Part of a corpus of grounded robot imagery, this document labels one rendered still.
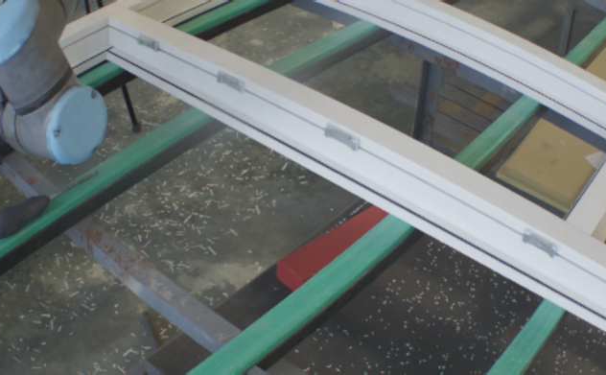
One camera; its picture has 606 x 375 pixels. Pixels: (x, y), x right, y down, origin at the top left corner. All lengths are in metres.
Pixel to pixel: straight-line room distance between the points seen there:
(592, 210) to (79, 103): 0.63
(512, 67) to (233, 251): 1.12
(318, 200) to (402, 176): 1.41
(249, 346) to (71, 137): 0.30
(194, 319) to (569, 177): 0.89
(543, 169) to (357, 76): 1.55
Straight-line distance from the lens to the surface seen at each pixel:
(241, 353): 0.82
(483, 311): 1.30
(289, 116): 1.07
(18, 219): 0.96
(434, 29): 1.40
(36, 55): 0.85
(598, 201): 1.00
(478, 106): 2.31
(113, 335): 1.99
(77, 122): 0.87
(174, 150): 1.12
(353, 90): 2.91
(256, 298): 1.26
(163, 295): 0.93
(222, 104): 1.15
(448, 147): 1.60
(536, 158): 1.59
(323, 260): 1.27
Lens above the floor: 1.50
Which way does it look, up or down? 37 degrees down
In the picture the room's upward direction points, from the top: 6 degrees clockwise
